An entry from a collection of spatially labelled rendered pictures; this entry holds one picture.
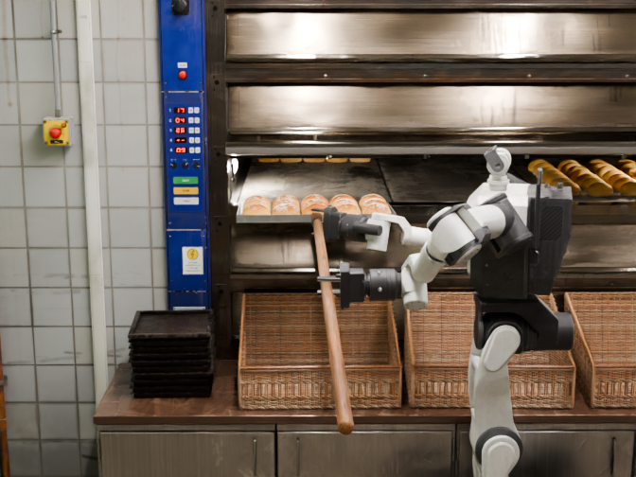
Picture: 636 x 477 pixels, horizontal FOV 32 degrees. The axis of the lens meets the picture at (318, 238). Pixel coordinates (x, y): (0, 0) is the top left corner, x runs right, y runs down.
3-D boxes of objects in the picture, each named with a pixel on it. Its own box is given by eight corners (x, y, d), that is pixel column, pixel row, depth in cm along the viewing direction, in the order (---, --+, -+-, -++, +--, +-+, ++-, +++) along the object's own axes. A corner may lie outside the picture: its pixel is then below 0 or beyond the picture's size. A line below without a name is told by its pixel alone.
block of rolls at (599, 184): (525, 169, 478) (526, 157, 476) (635, 169, 478) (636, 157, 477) (556, 197, 418) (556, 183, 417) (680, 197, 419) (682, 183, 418)
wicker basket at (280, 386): (241, 362, 415) (240, 291, 409) (390, 361, 417) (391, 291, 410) (236, 411, 368) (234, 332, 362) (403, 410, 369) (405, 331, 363)
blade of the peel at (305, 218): (396, 221, 377) (397, 214, 376) (236, 222, 375) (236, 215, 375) (386, 201, 412) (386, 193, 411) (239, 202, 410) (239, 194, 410)
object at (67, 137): (47, 143, 398) (45, 115, 396) (75, 143, 398) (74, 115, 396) (43, 146, 391) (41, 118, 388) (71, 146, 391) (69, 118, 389)
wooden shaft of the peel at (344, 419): (354, 437, 201) (354, 422, 201) (338, 437, 201) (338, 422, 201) (322, 227, 368) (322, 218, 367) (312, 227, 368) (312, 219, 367)
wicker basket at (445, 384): (400, 360, 417) (402, 290, 411) (550, 361, 416) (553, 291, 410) (408, 409, 370) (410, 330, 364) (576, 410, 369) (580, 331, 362)
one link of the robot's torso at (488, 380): (512, 451, 344) (520, 309, 333) (523, 476, 327) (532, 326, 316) (464, 451, 343) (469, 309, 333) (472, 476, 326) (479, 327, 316)
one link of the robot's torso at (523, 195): (566, 281, 335) (572, 167, 327) (567, 314, 303) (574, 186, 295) (468, 276, 341) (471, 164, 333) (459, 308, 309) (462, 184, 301)
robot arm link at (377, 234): (366, 216, 365) (397, 220, 359) (362, 248, 364) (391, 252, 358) (349, 212, 355) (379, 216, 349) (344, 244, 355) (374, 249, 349)
